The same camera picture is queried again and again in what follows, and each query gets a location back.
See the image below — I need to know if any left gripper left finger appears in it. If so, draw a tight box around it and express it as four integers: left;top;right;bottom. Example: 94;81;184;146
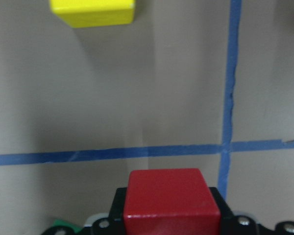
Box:
84;188;127;235

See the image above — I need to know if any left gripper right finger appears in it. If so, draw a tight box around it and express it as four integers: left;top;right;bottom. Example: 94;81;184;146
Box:
209;187;294;235

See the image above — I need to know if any red block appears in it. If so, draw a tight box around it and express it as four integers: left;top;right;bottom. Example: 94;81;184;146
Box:
123;168;221;235

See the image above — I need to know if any yellow block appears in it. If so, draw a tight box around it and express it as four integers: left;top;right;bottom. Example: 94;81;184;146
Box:
49;0;136;28

